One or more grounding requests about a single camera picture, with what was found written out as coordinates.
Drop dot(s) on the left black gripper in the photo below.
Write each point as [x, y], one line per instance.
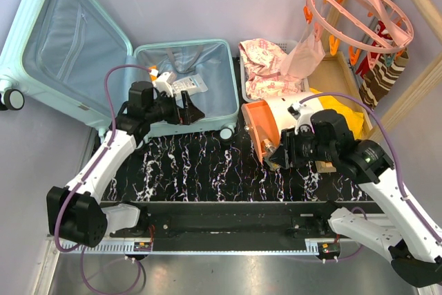
[190, 112]

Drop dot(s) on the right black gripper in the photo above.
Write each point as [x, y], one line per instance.
[287, 150]

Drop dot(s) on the white round drum box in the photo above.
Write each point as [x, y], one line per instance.
[266, 118]

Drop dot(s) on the cream pink-print cloth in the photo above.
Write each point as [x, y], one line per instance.
[266, 70]

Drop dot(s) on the light blue hard-shell suitcase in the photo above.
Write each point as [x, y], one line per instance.
[72, 56]

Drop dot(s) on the frosted gold-collar pump bottle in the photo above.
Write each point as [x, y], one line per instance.
[268, 147]

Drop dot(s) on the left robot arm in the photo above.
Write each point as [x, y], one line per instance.
[74, 211]

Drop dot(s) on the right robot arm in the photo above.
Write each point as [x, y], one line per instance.
[413, 247]

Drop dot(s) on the white toiletry pack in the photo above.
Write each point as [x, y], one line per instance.
[192, 84]

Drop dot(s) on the black marble pattern mat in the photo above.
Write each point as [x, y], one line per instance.
[199, 167]

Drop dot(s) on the yellow cloth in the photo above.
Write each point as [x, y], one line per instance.
[355, 120]

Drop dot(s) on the wooden tray base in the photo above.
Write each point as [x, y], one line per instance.
[334, 75]

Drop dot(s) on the translucent pink plastic bag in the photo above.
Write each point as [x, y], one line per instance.
[302, 61]

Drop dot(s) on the white perforated plastic basket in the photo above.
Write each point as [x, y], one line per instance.
[243, 91]

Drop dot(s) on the brown striped cloth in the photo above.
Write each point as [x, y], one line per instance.
[379, 80]

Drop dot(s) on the red cloth item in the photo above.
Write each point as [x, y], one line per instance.
[368, 62]

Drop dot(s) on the pink round clip hanger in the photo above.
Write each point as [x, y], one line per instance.
[351, 23]

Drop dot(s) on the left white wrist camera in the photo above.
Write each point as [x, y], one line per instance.
[163, 82]

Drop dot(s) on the wooden hanger rack frame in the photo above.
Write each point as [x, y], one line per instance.
[403, 111]

